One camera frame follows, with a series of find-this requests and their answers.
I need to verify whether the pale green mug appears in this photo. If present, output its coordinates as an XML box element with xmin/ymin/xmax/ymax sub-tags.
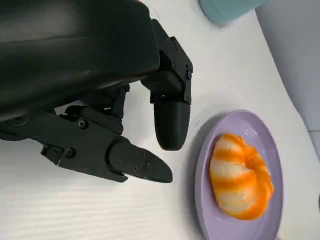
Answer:
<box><xmin>198</xmin><ymin>0</ymin><xmax>260</xmax><ymax>28</ymax></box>

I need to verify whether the lilac plate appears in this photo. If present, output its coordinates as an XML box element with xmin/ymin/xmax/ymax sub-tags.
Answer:
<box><xmin>194</xmin><ymin>109</ymin><xmax>284</xmax><ymax>240</ymax></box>

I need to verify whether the orange and white bread roll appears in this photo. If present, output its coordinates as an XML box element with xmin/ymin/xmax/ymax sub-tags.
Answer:
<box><xmin>209</xmin><ymin>133</ymin><xmax>275</xmax><ymax>221</ymax></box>

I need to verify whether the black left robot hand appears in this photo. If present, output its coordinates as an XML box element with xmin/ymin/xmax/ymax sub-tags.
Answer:
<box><xmin>0</xmin><ymin>0</ymin><xmax>194</xmax><ymax>184</ymax></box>

